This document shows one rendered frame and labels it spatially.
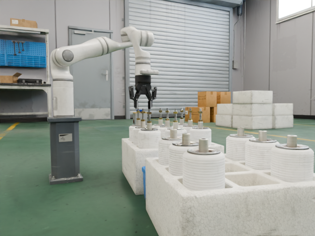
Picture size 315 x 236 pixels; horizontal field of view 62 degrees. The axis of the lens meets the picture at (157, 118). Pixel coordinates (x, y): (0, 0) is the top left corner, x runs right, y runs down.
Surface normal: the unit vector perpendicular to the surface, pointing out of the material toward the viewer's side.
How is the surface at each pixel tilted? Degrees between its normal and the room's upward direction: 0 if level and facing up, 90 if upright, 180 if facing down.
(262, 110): 90
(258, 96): 90
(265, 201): 90
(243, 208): 90
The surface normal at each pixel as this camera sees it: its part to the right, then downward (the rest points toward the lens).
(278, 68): -0.91, 0.03
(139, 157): 0.26, 0.05
